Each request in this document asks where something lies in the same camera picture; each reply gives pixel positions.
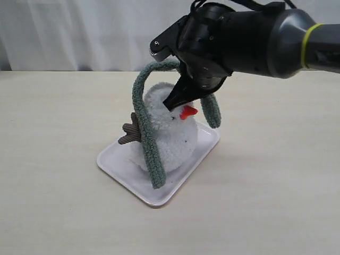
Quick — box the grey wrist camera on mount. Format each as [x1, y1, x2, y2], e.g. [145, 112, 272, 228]
[149, 15, 189, 62]

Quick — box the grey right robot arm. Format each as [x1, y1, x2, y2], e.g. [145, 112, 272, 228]
[163, 1, 339, 111]

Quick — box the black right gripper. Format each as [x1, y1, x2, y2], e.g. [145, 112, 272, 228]
[163, 2, 279, 111]

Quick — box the white backdrop curtain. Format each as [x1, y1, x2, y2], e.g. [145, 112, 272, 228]
[0, 0, 340, 72]

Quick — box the white plush snowman toy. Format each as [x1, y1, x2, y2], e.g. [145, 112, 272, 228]
[119, 82, 199, 173]

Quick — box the white rectangular tray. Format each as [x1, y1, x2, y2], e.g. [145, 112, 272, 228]
[96, 122, 220, 208]

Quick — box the green knitted scarf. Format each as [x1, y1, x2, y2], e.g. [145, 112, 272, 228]
[132, 59, 222, 190]

